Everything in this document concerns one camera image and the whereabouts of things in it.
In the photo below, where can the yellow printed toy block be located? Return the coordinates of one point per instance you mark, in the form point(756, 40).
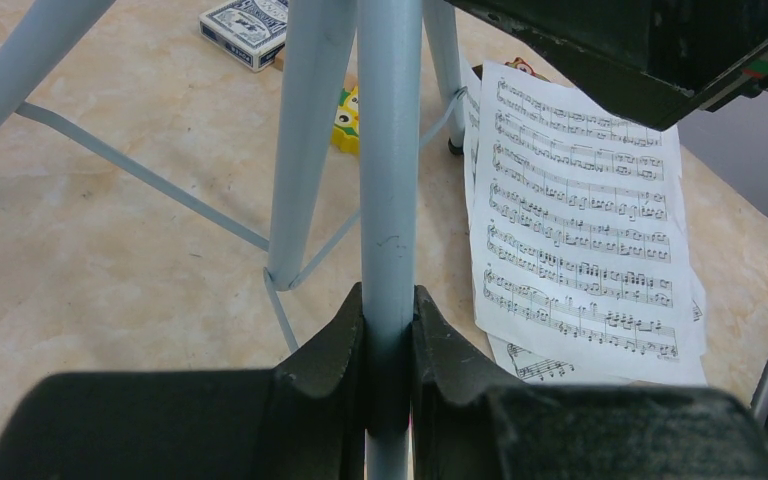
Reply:
point(345, 131)

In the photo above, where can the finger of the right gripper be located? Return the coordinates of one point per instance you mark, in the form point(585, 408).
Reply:
point(644, 61)

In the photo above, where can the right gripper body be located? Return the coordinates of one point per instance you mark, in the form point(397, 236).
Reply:
point(745, 77)

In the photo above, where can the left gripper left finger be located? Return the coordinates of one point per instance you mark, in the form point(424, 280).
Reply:
point(302, 419)

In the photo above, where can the red owl toy block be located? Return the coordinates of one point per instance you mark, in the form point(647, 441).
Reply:
point(520, 64)

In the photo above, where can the playing card box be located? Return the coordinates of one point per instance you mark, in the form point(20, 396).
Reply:
point(251, 31)

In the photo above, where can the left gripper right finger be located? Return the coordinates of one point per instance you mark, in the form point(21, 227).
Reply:
point(473, 420)

